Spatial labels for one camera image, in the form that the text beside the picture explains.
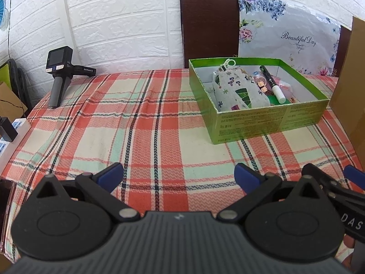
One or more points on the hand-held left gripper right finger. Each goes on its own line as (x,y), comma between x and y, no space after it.
(245,178)

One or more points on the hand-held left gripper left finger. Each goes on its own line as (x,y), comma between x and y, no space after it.
(109,177)

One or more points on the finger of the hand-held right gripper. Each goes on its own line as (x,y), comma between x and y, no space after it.
(355,177)
(312,171)

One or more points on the green cardboard box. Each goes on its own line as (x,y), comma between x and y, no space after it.
(256,122)

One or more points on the small green box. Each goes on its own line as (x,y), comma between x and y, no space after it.
(275,100)

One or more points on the black marker with white cap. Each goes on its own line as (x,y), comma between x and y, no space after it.
(275,90)

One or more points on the small doll figurine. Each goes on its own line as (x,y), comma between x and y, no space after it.
(261,83)

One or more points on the person's right hand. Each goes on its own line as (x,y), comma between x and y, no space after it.
(348,248)

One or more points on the plaid tablecloth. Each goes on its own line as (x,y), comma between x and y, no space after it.
(142,125)

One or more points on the brown cardboard sheet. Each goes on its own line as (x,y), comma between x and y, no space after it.
(350,91)

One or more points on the pink packet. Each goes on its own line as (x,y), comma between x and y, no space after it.
(286,88)

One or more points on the white power strip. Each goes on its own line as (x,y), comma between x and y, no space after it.
(21,125)

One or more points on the black power adapter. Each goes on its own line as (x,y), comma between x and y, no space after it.
(7,130)

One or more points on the floral Beautiful Day bag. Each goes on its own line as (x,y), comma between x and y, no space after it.
(285,51)

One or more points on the brown cardboard box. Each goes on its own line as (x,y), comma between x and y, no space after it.
(10,102)

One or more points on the green panel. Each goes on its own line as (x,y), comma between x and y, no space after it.
(5,75)

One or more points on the dark brown chair back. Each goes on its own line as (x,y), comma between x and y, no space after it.
(211,28)

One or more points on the blue fan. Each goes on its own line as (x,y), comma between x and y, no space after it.
(2,11)

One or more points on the black round frame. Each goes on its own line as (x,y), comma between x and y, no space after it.
(20,82)

